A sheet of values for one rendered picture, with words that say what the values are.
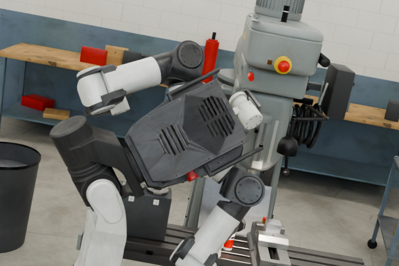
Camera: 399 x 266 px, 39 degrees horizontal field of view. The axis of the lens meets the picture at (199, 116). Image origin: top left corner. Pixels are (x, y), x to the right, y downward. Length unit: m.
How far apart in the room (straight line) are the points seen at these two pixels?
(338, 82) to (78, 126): 1.25
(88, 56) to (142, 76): 4.33
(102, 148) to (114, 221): 0.22
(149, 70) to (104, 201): 0.40
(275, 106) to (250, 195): 0.57
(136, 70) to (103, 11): 4.85
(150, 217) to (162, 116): 0.82
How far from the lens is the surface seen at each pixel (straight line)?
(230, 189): 1.67
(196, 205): 2.79
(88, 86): 1.68
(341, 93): 2.48
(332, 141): 6.77
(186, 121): 1.57
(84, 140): 1.62
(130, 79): 1.67
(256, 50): 1.98
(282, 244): 2.36
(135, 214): 2.33
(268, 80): 2.09
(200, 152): 1.56
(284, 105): 2.16
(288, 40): 1.98
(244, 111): 1.76
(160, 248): 2.33
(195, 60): 1.71
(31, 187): 3.94
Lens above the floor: 2.03
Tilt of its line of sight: 14 degrees down
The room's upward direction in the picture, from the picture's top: 11 degrees clockwise
